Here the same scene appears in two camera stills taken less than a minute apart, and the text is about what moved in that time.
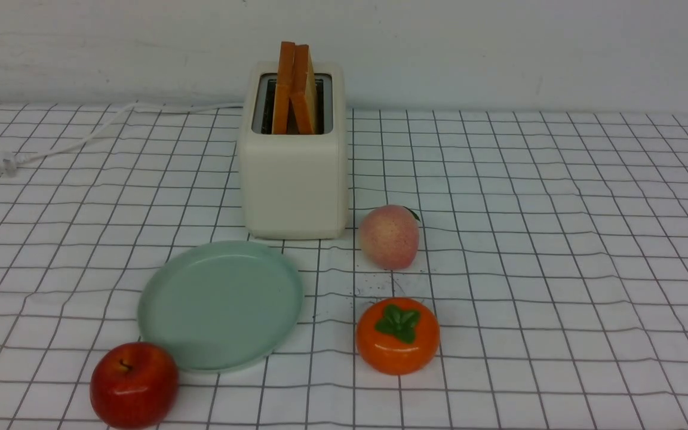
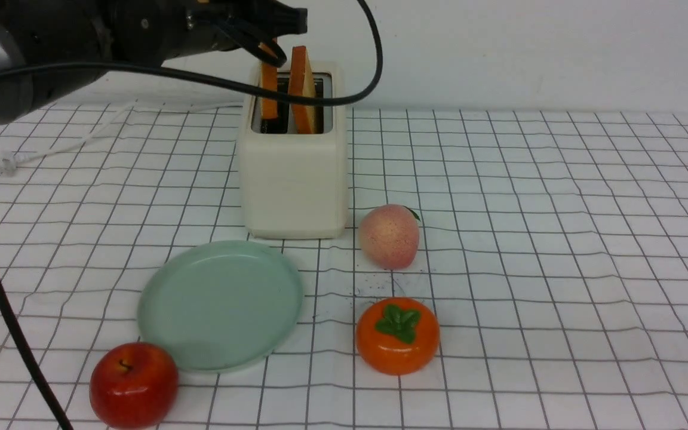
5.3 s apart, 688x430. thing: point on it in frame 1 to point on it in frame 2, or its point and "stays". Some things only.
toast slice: (303, 95) stays
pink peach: (389, 236) stays
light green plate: (218, 306) stays
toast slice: (283, 88) to (269, 80)
